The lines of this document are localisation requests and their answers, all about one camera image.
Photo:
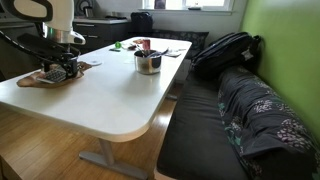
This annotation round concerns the steel saucepan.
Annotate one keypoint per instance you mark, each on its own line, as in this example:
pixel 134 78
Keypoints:
pixel 148 66

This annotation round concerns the white framed window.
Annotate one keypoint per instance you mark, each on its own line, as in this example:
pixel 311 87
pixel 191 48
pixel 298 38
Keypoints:
pixel 186 3

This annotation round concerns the brown wooden leaf-shaped tray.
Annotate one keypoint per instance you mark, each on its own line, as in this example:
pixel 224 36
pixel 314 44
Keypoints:
pixel 28 81

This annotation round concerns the small windowsill ornament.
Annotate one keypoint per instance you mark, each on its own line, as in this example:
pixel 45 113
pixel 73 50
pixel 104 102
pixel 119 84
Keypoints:
pixel 194 7

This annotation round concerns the white round coaster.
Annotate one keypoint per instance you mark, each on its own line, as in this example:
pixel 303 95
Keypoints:
pixel 95 62

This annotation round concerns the green round plastic lid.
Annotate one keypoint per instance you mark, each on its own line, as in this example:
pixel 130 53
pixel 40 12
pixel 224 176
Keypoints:
pixel 118 44

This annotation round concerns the dark floral back cushion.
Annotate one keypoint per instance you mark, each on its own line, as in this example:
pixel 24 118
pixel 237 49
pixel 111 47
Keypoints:
pixel 266 116

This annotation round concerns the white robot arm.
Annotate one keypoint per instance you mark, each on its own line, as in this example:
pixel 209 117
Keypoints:
pixel 61 15

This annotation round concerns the grey table leg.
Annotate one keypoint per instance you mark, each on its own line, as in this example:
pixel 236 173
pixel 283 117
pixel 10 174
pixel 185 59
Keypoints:
pixel 108 153

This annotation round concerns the dark patterned corner cushion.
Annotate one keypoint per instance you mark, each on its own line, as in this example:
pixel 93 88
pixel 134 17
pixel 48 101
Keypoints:
pixel 186 38

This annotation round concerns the dark bench seat cushion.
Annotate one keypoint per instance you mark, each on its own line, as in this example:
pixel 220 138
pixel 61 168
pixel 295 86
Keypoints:
pixel 196 133

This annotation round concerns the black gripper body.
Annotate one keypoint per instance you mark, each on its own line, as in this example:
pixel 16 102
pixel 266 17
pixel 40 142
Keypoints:
pixel 46 46

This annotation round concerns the orange snack packet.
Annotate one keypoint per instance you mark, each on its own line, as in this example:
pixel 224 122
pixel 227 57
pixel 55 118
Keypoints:
pixel 137 41

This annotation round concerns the black bag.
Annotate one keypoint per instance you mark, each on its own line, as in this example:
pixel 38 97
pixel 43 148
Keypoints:
pixel 141 22

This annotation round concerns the black flat strip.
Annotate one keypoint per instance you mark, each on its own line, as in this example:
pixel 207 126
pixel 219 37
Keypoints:
pixel 115 50

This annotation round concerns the black backpack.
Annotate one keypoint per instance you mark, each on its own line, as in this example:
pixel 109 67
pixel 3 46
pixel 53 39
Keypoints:
pixel 223 53

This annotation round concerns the grey calculator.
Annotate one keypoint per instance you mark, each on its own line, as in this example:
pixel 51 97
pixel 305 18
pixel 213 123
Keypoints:
pixel 53 77

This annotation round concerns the red soda can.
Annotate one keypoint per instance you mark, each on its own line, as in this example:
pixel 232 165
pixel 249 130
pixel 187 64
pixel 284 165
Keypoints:
pixel 146 44

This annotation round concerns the silver utensil in saucepan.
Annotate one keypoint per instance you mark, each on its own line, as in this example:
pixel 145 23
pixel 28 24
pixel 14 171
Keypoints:
pixel 159 53

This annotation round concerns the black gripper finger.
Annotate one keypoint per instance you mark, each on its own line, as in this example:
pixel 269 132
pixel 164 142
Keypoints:
pixel 72 69
pixel 50 64

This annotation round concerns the steel kettle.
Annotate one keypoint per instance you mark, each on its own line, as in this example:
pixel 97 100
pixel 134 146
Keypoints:
pixel 87 10

